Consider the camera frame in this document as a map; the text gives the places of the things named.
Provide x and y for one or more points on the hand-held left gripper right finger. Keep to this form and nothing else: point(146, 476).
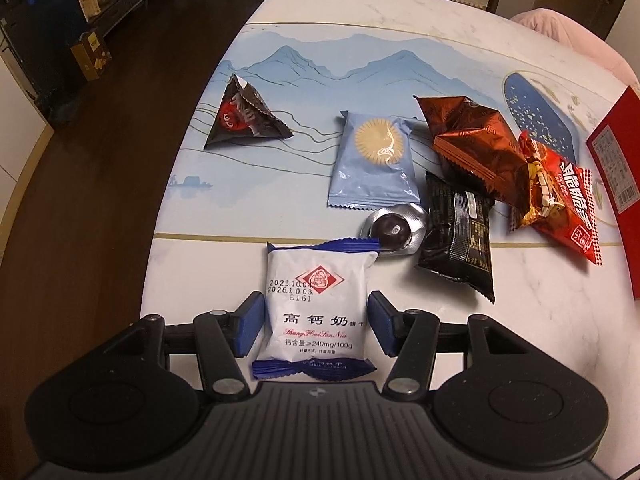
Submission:
point(382, 325)

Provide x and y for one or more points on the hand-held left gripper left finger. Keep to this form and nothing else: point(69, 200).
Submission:
point(250, 325)

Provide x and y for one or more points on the white blue biscuit packet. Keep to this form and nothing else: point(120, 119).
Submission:
point(315, 300)

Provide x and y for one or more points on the red snack packet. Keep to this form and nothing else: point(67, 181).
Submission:
point(565, 200)

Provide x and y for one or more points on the red cardboard box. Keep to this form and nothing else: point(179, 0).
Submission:
point(620, 175)

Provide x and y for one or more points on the chocolate ball in silver foil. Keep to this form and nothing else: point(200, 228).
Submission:
point(392, 227)

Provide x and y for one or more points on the black snack packet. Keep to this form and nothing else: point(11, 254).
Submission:
point(457, 230)

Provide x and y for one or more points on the light blue biscuit packet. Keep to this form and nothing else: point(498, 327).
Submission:
point(372, 160)

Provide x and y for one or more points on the shiny brown-red snack packet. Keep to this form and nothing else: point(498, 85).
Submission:
point(475, 145)

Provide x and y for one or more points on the dark triangular chocolate packet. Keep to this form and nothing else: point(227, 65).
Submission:
point(240, 115)

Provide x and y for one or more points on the brown gift box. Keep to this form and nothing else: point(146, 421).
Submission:
point(90, 57)

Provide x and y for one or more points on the black screen panel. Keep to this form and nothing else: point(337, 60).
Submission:
point(45, 50)

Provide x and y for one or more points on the pink chair cushion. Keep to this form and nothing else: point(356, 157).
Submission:
point(575, 30)

